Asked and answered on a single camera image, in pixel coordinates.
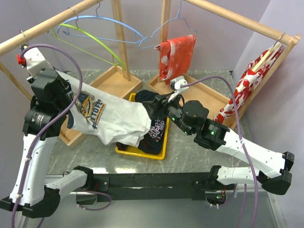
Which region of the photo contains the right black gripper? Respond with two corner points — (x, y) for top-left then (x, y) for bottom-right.
(142, 91), (193, 135)

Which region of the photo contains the white graphic tank top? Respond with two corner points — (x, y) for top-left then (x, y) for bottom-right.
(62, 78), (152, 147)

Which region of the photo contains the yellow hanger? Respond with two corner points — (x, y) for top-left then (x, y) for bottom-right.
(19, 29), (29, 52)

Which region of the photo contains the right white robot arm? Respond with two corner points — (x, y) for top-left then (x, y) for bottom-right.
(142, 95), (295, 195)

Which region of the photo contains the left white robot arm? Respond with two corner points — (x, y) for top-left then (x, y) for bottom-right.
(0, 69), (95, 219)

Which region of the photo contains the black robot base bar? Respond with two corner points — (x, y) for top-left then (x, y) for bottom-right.
(66, 170), (236, 206)

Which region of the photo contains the blue plastic hanger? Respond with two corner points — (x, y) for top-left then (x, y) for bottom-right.
(56, 4), (148, 45)

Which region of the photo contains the wooden hanger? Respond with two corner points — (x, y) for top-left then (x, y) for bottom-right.
(251, 43), (280, 72)

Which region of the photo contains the green hanger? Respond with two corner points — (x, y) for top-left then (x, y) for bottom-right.
(48, 23), (126, 70)

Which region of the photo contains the dark navy garment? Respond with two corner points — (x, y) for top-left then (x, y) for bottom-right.
(117, 89), (167, 155)

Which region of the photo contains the left wooden clothes rack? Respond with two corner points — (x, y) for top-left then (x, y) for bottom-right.
(0, 0), (143, 149)

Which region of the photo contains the wooden clothes rack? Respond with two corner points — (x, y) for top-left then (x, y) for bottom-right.
(147, 0), (302, 129)
(0, 0), (143, 149)

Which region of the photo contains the yellow plastic bin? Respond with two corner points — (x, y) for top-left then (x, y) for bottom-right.
(115, 93), (171, 161)

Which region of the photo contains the orange tie-dye garment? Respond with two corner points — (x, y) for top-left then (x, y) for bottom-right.
(154, 35), (196, 85)

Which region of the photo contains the right wooden clothes rack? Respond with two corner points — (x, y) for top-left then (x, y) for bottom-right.
(147, 0), (302, 129)

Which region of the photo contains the red floral white garment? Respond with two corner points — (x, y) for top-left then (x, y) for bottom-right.
(212, 45), (284, 124)

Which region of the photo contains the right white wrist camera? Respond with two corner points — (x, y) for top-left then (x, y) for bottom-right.
(168, 76), (189, 102)

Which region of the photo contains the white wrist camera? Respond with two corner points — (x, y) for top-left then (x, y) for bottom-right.
(17, 47), (53, 78)
(168, 76), (189, 102)

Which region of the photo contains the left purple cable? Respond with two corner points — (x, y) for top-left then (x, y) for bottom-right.
(10, 44), (83, 228)

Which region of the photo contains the blue wire hanger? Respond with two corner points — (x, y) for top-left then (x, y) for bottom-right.
(138, 0), (198, 50)

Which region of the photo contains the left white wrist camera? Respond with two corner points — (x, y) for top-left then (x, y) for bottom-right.
(17, 47), (53, 78)

